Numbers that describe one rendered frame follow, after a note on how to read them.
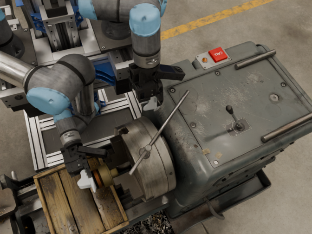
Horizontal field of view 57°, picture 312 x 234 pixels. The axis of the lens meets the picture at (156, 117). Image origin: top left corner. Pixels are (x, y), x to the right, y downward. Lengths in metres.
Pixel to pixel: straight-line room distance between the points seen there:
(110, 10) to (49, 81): 0.28
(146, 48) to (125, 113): 1.51
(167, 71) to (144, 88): 0.09
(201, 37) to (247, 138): 2.10
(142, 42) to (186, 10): 2.59
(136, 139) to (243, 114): 0.41
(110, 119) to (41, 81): 1.32
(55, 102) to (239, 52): 0.78
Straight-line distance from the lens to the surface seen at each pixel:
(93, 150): 1.15
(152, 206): 1.33
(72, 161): 1.13
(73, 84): 0.94
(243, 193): 1.79
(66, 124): 1.19
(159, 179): 1.03
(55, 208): 1.34
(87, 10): 0.83
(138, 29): 0.72
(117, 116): 2.21
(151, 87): 0.83
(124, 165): 1.17
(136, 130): 1.04
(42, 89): 0.91
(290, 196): 2.54
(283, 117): 1.18
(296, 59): 3.28
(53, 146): 2.18
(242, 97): 1.16
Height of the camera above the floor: 2.17
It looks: 62 degrees down
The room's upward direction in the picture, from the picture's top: 10 degrees clockwise
